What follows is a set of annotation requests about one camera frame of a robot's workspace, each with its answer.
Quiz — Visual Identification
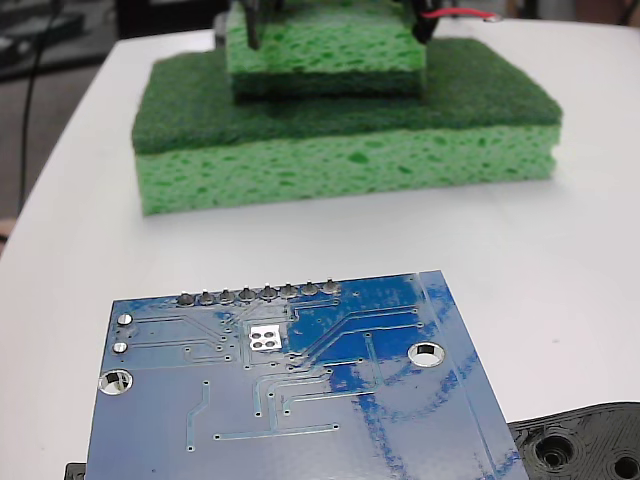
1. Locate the small green scrub sponge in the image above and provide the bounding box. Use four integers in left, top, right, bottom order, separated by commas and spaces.
224, 0, 429, 104

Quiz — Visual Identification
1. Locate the blue printed circuit board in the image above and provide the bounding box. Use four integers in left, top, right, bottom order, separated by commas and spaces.
84, 269, 531, 480

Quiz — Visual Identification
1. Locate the dark background equipment box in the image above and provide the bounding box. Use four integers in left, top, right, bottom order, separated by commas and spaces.
0, 9, 86, 81

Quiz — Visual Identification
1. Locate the large green scrub sponge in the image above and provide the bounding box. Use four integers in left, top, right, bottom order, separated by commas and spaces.
130, 37, 564, 217

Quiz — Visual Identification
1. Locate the black hanging cable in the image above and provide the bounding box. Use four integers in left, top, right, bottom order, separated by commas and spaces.
17, 0, 64, 216

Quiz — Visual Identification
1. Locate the red wire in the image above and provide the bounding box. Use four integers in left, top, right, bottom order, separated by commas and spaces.
422, 8, 503, 24

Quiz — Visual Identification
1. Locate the black plastic mount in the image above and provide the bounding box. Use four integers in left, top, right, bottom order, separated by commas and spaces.
64, 399, 640, 480

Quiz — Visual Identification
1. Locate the black background furniture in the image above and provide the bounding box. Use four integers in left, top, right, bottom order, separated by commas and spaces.
117, 0, 232, 40

